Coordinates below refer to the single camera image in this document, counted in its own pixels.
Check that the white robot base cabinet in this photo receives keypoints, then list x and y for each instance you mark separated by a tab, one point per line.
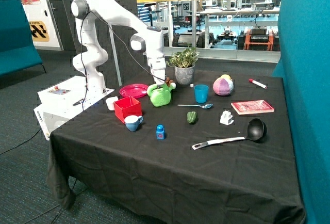
63	101

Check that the black tablecloth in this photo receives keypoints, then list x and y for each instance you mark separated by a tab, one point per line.
239	182

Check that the black ladle with metal handle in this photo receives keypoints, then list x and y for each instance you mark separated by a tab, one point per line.
256	130

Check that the blue teacup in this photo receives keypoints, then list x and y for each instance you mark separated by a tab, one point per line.
132	122

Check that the green toy bell pepper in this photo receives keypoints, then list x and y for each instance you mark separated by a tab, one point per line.
191	117

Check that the small white cup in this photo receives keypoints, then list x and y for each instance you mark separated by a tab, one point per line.
110	102

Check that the red book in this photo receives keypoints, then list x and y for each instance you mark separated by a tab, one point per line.
252	107

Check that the red plastic box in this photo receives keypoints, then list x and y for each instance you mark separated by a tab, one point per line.
126	107

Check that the blue plastic cup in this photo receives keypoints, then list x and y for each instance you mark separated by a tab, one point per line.
201	93

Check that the blue toy block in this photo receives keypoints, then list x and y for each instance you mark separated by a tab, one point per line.
160	132

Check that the green toy watering can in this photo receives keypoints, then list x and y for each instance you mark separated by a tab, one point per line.
160	95

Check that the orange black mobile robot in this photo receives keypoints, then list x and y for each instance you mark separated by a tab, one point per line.
259	39

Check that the potted plant in grey pot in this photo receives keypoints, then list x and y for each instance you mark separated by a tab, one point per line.
184	63

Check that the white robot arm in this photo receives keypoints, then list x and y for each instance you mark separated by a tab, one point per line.
147	40

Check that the yellow black warning sign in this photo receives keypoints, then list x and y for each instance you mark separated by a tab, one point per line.
39	31

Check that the metal spoon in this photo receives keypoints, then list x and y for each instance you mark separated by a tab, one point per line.
205	106

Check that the pink purple soft ball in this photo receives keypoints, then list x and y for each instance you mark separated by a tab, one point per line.
223	85

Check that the teal sofa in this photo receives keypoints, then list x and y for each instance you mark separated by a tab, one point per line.
17	49

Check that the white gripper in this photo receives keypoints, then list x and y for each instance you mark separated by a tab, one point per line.
157	67

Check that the white power adapter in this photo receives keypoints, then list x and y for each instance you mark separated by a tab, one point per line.
226	118

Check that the pink plastic plate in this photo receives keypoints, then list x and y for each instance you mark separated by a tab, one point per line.
134	90

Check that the teal partition panel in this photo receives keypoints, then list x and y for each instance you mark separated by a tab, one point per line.
303	27

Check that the orange plush toy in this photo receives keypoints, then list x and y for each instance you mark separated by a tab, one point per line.
168	81

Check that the red whiteboard marker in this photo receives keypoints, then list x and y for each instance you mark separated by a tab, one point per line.
258	83

